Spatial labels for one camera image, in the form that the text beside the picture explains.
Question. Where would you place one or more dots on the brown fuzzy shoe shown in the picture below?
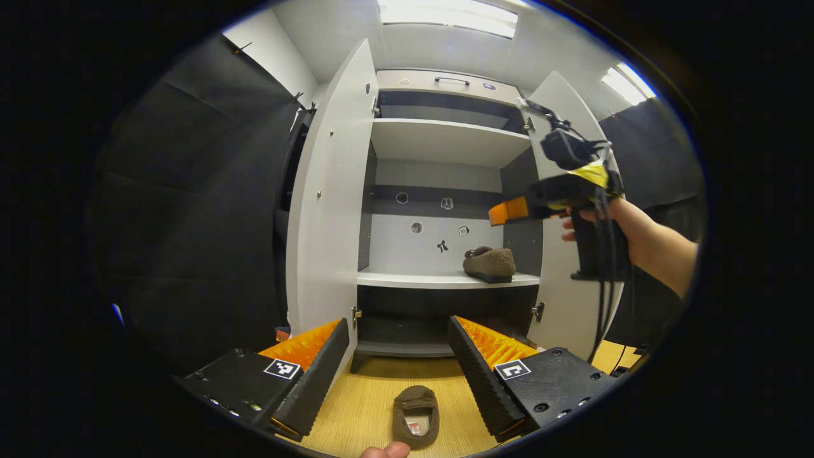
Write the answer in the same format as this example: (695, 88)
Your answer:
(489, 264)
(416, 416)

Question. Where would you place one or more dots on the grey shoe cabinet door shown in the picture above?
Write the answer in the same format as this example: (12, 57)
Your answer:
(331, 210)
(559, 299)

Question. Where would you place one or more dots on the grey shoe cabinet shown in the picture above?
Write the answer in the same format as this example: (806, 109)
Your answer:
(445, 143)

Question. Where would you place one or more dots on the ceiling light panel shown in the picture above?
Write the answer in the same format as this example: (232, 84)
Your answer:
(445, 16)
(626, 83)

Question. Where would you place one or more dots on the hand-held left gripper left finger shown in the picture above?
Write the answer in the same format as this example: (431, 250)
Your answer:
(318, 381)

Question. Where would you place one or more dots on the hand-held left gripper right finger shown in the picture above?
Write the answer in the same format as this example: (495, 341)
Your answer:
(483, 388)

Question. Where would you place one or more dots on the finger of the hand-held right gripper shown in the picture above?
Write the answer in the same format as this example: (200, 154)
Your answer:
(509, 211)

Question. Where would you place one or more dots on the black backdrop cloth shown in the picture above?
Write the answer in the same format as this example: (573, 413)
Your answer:
(191, 216)
(661, 159)

